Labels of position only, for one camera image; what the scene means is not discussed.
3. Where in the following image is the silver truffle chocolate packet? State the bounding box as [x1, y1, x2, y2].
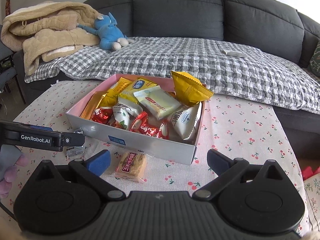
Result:
[66, 128, 84, 157]

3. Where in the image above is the clear packet tan biscuit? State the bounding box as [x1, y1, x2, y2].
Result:
[111, 151, 148, 183]

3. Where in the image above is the small red snack packet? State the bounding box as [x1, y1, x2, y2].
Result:
[90, 106, 113, 124]

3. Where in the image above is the white nut triangle packet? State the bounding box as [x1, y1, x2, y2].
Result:
[167, 102, 202, 141]

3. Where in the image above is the white pecan kernel packet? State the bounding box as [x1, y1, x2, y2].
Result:
[112, 97, 143, 130]

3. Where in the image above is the orange wafer bar wrapper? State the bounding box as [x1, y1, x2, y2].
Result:
[80, 91, 107, 120]

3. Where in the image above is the large red snack packet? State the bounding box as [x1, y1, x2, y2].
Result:
[130, 111, 169, 140]

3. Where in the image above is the large yellow waffle snack bag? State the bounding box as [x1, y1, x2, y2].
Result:
[98, 77, 132, 107]

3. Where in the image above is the yellow cracker pack blue label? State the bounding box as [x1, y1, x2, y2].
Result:
[118, 77, 158, 104]

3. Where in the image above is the pale yellow white cake packet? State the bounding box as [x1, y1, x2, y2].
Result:
[134, 86, 182, 120]

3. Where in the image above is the hand in purple glove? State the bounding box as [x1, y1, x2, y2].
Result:
[1, 145, 28, 199]

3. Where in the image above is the cherry print tablecloth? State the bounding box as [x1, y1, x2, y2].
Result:
[0, 80, 311, 238]

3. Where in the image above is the dark grey chair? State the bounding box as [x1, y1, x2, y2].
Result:
[0, 24, 27, 106]

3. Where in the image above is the pink and white cardboard box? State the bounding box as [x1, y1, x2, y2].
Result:
[66, 74, 200, 165]

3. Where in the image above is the red plastic chair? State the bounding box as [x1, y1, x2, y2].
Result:
[302, 166, 320, 180]

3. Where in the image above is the grey checked sofa cover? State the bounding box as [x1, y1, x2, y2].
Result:
[24, 37, 319, 114]

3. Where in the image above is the beige quilted blanket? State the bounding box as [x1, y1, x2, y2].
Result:
[1, 2, 101, 75]

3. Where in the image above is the white paper on sofa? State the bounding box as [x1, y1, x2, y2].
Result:
[222, 50, 247, 58]

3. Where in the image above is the blue plush toy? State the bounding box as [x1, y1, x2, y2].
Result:
[77, 12, 135, 51]

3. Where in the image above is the green patterned cushion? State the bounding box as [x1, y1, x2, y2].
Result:
[308, 41, 320, 77]

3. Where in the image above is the dark grey sofa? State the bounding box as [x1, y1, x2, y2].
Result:
[12, 0, 320, 159]

